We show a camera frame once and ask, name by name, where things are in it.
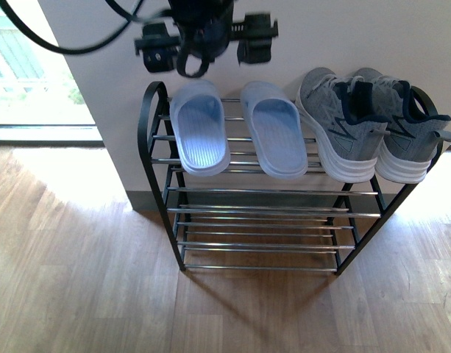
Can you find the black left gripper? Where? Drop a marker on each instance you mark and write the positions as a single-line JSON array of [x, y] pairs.
[[205, 30]]

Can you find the light blue slide sandal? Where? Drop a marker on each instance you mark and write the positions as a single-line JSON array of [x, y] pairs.
[[274, 125], [197, 118]]

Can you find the grey knit sneaker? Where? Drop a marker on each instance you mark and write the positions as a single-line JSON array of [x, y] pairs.
[[410, 145], [339, 111]]

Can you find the black metal shoe rack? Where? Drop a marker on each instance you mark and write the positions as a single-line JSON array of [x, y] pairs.
[[242, 219]]

